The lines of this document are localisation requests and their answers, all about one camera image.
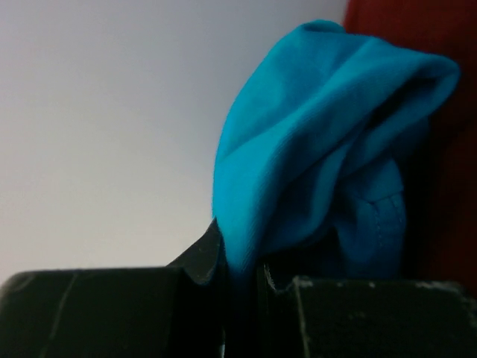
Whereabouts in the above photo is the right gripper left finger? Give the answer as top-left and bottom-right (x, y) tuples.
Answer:
(167, 219), (226, 286)

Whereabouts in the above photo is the folded dark red t shirt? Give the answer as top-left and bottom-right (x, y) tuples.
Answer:
(344, 0), (476, 292)

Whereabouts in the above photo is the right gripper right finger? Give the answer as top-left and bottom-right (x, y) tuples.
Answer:
(256, 258), (294, 294)

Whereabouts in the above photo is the blue t shirt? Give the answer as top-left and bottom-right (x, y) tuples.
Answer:
(212, 20), (460, 294)

